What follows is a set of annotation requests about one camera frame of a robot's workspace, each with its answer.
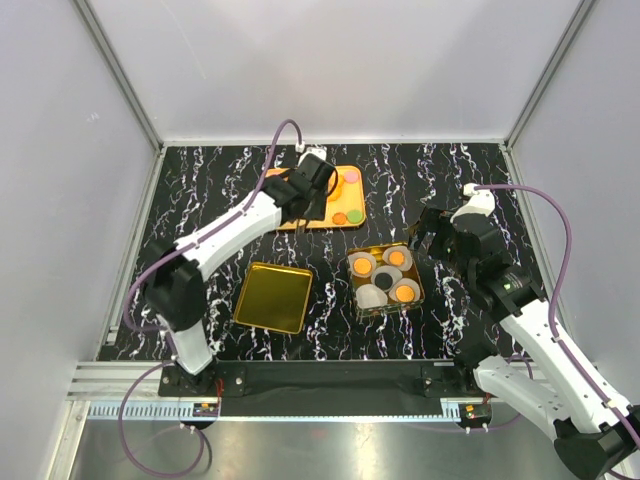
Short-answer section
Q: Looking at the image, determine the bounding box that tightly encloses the yellow dotted round cookie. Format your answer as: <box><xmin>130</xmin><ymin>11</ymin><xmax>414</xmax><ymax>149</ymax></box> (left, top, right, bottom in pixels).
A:
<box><xmin>395</xmin><ymin>285</ymin><xmax>416</xmax><ymax>303</ymax></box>

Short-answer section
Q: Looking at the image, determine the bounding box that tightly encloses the black sandwich cookie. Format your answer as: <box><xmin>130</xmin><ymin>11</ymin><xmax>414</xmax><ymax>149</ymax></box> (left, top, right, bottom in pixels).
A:
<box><xmin>374</xmin><ymin>272</ymin><xmax>394</xmax><ymax>291</ymax></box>

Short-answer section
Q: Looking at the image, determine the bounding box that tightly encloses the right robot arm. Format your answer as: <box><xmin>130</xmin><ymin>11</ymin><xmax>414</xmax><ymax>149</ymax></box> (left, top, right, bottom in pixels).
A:
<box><xmin>408</xmin><ymin>207</ymin><xmax>639</xmax><ymax>479</ymax></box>

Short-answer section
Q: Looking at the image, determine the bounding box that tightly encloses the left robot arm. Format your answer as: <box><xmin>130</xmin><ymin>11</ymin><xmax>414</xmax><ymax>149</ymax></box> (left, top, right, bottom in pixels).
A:
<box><xmin>141</xmin><ymin>147</ymin><xmax>337</xmax><ymax>396</ymax></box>

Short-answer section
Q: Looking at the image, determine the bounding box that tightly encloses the lower fish shaped cookie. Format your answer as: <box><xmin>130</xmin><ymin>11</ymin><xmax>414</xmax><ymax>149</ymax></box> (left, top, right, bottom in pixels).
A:
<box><xmin>327</xmin><ymin>185</ymin><xmax>342</xmax><ymax>202</ymax></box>

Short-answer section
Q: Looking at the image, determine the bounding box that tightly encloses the white paper cup back right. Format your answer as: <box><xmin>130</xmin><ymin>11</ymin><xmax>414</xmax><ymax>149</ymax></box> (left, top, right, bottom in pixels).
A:
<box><xmin>382</xmin><ymin>245</ymin><xmax>413</xmax><ymax>272</ymax></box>

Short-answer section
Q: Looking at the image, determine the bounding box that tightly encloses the pink round cookie right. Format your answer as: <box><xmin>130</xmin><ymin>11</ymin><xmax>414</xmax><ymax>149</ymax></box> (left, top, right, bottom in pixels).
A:
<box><xmin>343</xmin><ymin>171</ymin><xmax>359</xmax><ymax>183</ymax></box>

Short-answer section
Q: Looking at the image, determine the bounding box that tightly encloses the white paper cup front right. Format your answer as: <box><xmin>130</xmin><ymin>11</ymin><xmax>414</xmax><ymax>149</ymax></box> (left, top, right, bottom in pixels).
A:
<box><xmin>388</xmin><ymin>278</ymin><xmax>421</xmax><ymax>303</ymax></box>

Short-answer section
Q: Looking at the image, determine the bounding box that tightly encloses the yellow plastic tray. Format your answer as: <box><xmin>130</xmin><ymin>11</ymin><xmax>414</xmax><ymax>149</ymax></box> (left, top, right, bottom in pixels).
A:
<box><xmin>260</xmin><ymin>165</ymin><xmax>366</xmax><ymax>230</ymax></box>

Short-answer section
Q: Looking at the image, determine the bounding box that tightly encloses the orange swirl cookie right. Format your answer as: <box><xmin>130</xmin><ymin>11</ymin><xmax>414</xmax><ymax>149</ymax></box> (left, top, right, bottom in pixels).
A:
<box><xmin>332</xmin><ymin>212</ymin><xmax>347</xmax><ymax>225</ymax></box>

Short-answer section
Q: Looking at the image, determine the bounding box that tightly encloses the gold cookie tin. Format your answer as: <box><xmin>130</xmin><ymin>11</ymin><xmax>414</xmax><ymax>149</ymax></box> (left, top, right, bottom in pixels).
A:
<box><xmin>347</xmin><ymin>242</ymin><xmax>425</xmax><ymax>320</ymax></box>

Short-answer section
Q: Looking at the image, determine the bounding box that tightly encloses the green round cookie right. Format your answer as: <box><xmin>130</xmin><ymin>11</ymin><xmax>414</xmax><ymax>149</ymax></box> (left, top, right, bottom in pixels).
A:
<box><xmin>347</xmin><ymin>210</ymin><xmax>363</xmax><ymax>224</ymax></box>

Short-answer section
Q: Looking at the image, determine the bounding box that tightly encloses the white paper cup back left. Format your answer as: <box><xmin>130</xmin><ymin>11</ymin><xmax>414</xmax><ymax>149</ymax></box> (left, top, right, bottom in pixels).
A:
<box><xmin>348</xmin><ymin>251</ymin><xmax>377</xmax><ymax>278</ymax></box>

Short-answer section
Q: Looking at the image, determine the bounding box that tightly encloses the white paper cup front left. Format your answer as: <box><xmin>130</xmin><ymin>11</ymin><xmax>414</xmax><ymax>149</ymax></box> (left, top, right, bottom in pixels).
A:
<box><xmin>355</xmin><ymin>284</ymin><xmax>388</xmax><ymax>310</ymax></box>

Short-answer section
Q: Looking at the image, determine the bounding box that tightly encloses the gold tin lid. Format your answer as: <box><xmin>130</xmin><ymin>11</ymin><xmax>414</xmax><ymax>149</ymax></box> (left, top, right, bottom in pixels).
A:
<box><xmin>233</xmin><ymin>262</ymin><xmax>313</xmax><ymax>334</ymax></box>

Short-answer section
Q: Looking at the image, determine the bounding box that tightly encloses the right electronics board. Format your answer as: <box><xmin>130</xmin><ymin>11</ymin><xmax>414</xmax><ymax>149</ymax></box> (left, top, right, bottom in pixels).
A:
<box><xmin>462</xmin><ymin>403</ymin><xmax>492</xmax><ymax>423</ymax></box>

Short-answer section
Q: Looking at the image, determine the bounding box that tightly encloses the electronics board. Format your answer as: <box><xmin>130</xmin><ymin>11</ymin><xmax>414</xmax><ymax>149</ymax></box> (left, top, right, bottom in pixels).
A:
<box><xmin>462</xmin><ymin>403</ymin><xmax>492</xmax><ymax>423</ymax></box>
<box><xmin>192</xmin><ymin>402</ymin><xmax>220</xmax><ymax>417</ymax></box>

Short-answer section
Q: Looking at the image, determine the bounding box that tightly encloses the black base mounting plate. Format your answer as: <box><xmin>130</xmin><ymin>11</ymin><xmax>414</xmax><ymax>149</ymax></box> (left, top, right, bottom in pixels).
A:
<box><xmin>158</xmin><ymin>359</ymin><xmax>480</xmax><ymax>398</ymax></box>

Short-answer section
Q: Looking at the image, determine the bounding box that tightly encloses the left electronics board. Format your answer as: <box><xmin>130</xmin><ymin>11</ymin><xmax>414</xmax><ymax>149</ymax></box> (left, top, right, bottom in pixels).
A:
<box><xmin>192</xmin><ymin>402</ymin><xmax>220</xmax><ymax>417</ymax></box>

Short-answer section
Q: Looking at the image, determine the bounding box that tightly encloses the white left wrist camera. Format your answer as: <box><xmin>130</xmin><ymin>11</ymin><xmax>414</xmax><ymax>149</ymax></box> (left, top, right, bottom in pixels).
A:
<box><xmin>295</xmin><ymin>143</ymin><xmax>327</xmax><ymax>163</ymax></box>

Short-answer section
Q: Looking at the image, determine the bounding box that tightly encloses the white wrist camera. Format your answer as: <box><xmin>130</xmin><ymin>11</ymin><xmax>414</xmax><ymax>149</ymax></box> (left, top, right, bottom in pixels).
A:
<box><xmin>295</xmin><ymin>143</ymin><xmax>327</xmax><ymax>163</ymax></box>
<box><xmin>450</xmin><ymin>183</ymin><xmax>495</xmax><ymax>223</ymax></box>

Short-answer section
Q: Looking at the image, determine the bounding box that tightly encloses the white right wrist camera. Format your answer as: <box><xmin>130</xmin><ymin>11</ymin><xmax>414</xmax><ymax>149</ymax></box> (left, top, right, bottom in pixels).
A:
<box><xmin>450</xmin><ymin>183</ymin><xmax>495</xmax><ymax>223</ymax></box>

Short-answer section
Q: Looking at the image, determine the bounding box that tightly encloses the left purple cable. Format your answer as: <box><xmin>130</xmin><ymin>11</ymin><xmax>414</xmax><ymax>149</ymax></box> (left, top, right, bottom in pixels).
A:
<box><xmin>119</xmin><ymin>118</ymin><xmax>306</xmax><ymax>476</ymax></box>

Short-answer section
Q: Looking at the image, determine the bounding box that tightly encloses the aluminium frame rail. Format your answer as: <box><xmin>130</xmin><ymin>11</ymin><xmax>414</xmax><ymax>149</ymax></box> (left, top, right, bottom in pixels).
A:
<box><xmin>88</xmin><ymin>398</ymin><xmax>488</xmax><ymax>423</ymax></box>

